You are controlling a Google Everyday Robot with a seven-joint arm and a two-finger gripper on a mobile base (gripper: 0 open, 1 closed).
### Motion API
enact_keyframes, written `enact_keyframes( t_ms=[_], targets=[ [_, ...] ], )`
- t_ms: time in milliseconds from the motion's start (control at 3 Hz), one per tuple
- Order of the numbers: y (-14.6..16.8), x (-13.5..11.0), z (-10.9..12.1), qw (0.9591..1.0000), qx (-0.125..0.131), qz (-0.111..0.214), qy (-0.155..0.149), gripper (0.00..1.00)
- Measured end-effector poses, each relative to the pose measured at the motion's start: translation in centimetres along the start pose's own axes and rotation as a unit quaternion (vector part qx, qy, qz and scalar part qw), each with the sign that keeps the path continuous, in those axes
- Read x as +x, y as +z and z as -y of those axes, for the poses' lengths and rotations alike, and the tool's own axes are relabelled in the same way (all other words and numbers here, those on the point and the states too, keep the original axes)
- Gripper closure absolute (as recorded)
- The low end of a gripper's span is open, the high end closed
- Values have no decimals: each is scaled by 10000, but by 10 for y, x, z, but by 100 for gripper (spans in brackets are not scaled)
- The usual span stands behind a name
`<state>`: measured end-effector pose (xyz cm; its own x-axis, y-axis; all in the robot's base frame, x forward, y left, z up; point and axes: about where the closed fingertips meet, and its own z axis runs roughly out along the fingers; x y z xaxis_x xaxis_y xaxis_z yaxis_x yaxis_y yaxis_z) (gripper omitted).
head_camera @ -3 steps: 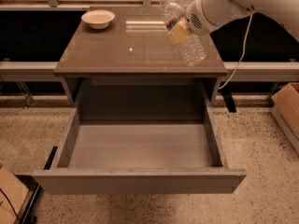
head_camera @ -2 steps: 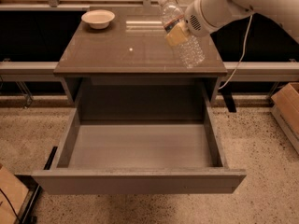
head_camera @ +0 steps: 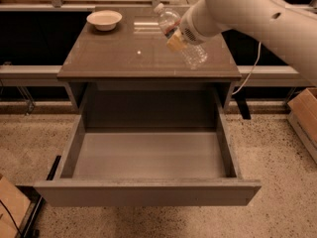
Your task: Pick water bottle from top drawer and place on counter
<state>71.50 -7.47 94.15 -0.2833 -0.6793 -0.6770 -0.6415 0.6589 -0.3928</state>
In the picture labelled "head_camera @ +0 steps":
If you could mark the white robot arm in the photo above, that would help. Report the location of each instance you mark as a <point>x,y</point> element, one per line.
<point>289,33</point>

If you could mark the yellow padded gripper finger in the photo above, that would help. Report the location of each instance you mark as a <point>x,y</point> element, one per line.
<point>176,42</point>

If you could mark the metal frame railing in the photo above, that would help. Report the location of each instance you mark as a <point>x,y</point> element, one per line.
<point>35,75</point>

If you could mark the clear plastic water bottle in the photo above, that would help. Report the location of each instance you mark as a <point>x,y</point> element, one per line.
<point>168,22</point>

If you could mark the cardboard box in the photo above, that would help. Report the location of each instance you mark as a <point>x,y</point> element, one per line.
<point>303,119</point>
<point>14,208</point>

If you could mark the grey open top drawer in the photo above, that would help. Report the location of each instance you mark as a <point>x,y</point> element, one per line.
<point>157,168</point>

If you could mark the black metal floor rail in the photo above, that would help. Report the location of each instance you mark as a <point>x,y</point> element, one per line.
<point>27,227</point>

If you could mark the cardboard box at left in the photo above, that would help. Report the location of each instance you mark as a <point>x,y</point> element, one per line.
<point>14,208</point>

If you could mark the cardboard box at right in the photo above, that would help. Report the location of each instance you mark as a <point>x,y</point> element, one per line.
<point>303,119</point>

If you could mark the white paper bowl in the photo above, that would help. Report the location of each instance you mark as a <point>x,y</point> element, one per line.
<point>105,20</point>

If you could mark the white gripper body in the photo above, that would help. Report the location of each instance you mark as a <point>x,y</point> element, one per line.
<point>188,30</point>

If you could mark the grey cabinet with counter top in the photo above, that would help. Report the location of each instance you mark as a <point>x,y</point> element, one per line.
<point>128,78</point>

